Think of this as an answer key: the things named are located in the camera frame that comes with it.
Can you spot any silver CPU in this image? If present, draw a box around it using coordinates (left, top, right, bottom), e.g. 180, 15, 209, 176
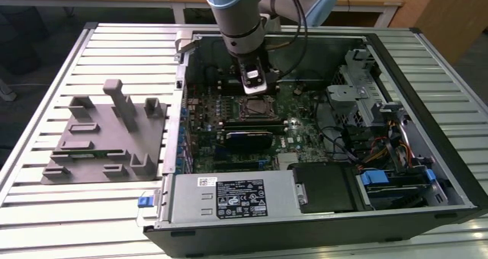
245, 100, 269, 114

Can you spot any CPU socket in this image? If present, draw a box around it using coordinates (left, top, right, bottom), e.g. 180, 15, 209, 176
236, 95, 278, 121

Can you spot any metal disk bay cage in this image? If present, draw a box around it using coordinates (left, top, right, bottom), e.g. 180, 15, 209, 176
326, 49, 385, 128

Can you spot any black graphics card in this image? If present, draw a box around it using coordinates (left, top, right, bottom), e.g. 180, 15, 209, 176
224, 130, 274, 154

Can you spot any green motherboard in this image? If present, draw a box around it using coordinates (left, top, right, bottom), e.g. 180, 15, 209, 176
182, 80, 329, 174

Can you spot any silver finned heatsink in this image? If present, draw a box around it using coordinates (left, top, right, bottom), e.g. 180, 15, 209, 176
277, 152, 302, 169

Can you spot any black expansion slot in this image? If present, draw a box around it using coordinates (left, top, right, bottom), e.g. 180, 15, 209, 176
214, 161, 260, 170

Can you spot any wooden desk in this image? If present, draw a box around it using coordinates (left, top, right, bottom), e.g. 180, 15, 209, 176
0, 0, 405, 28

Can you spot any black plastic drive shroud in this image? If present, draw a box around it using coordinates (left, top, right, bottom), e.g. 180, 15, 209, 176
290, 162, 366, 214

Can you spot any blue disk carrier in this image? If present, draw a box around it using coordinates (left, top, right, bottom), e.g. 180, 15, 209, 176
360, 170, 389, 187

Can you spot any silver power supply unit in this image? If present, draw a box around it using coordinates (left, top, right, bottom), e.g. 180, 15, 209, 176
166, 173, 301, 225

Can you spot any grey parts rack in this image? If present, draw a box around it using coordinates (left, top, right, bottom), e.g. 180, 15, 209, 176
40, 78, 168, 185

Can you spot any wooden cabinet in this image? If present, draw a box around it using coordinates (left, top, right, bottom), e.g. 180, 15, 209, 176
390, 0, 488, 62

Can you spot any black PC case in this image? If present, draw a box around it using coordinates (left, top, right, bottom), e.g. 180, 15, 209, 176
142, 27, 488, 257

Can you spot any green RAM stick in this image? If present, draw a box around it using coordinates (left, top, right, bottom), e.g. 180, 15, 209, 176
66, 150, 110, 159

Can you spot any black office chair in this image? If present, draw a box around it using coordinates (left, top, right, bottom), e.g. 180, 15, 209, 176
0, 6, 50, 77

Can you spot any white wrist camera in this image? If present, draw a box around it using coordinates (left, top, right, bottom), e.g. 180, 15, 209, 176
238, 64, 268, 95

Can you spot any silver metal bracket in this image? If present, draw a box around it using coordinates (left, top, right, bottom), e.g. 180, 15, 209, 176
326, 84, 372, 115

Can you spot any black camera cable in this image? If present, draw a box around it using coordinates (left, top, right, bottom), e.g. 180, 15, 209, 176
270, 0, 301, 54
277, 0, 309, 79

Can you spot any orange wire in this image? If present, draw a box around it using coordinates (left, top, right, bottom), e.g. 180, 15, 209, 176
401, 143, 416, 166

